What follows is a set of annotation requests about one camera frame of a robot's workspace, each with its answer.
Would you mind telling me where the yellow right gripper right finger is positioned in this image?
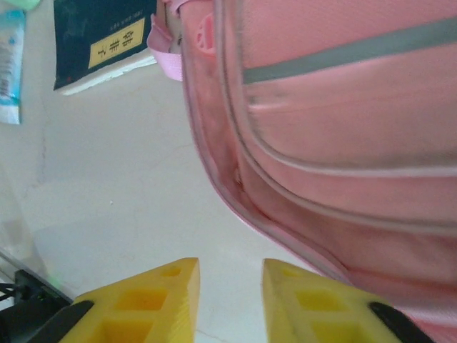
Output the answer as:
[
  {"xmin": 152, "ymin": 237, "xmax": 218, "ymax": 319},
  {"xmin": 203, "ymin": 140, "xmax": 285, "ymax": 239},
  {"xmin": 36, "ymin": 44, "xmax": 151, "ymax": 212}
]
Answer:
[{"xmin": 262, "ymin": 257, "xmax": 435, "ymax": 343}]

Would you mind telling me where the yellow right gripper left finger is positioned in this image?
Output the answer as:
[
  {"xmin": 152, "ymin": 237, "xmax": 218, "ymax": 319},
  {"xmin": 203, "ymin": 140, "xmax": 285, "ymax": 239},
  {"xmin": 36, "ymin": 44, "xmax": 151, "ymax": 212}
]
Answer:
[{"xmin": 26, "ymin": 257, "xmax": 201, "ymax": 343}]

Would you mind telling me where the pink backpack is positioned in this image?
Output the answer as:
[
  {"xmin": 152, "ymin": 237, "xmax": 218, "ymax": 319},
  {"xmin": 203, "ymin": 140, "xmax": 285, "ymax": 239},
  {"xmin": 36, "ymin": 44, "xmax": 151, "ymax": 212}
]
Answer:
[{"xmin": 146, "ymin": 0, "xmax": 457, "ymax": 343}]

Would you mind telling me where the dark blue book yellow label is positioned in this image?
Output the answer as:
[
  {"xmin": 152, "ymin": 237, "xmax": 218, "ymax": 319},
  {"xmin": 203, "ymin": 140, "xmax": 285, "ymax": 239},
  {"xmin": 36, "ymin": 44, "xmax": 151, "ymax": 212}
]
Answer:
[{"xmin": 53, "ymin": 0, "xmax": 159, "ymax": 96}]

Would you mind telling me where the mint green square zip case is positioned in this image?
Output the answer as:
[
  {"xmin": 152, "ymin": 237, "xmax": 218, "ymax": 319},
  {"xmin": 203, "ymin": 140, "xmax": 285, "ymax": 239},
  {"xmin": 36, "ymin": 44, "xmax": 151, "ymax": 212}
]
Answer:
[{"xmin": 0, "ymin": 0, "xmax": 42, "ymax": 11}]

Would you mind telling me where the clear packet with blue header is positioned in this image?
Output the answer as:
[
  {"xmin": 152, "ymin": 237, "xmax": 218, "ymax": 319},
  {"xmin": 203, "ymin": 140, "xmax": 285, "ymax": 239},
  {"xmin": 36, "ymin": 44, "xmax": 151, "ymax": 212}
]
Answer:
[{"xmin": 0, "ymin": 9, "xmax": 27, "ymax": 125}]

